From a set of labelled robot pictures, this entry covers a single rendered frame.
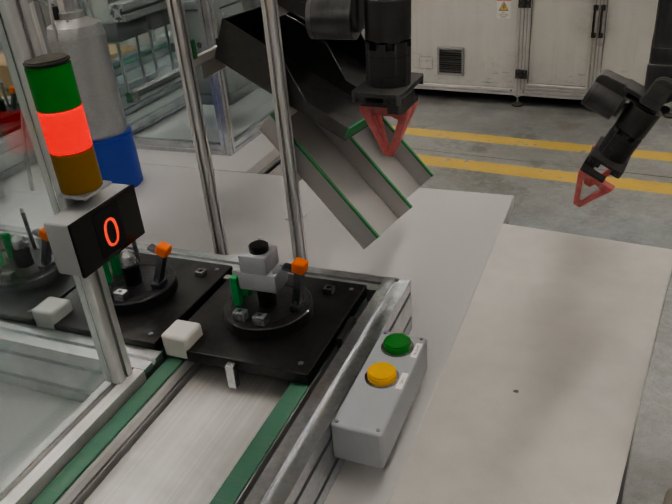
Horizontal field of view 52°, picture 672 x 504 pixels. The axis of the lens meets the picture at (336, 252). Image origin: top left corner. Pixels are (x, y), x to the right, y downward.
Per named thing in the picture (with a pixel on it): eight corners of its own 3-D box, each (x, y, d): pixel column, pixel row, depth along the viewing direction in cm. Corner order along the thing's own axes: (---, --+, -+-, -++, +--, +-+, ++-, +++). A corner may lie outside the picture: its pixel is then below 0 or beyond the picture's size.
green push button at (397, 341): (414, 345, 101) (414, 334, 100) (406, 362, 98) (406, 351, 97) (388, 341, 103) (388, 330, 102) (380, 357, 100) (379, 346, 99)
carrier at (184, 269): (234, 275, 124) (222, 212, 118) (156, 354, 105) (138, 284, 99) (125, 259, 133) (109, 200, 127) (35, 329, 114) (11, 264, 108)
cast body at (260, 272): (289, 279, 107) (283, 239, 103) (276, 294, 103) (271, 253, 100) (241, 272, 110) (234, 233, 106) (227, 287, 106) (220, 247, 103)
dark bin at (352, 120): (383, 116, 121) (398, 79, 116) (345, 141, 112) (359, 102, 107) (260, 40, 128) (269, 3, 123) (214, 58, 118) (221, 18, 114)
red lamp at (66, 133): (101, 141, 82) (91, 101, 80) (73, 157, 78) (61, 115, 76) (68, 139, 84) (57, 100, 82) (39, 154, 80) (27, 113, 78)
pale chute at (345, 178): (398, 218, 130) (413, 206, 127) (363, 250, 121) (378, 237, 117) (301, 106, 130) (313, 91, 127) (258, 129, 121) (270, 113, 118)
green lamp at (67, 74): (91, 101, 80) (80, 58, 78) (61, 114, 76) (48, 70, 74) (57, 99, 82) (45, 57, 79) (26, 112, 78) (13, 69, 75)
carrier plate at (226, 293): (367, 294, 115) (366, 283, 114) (309, 386, 96) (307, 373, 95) (241, 276, 123) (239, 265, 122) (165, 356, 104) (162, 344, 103)
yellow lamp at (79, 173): (111, 180, 85) (102, 142, 82) (84, 197, 81) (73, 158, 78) (79, 177, 87) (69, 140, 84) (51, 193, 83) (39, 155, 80)
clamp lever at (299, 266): (305, 300, 106) (309, 259, 102) (300, 308, 104) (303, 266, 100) (284, 294, 107) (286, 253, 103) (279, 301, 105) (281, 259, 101)
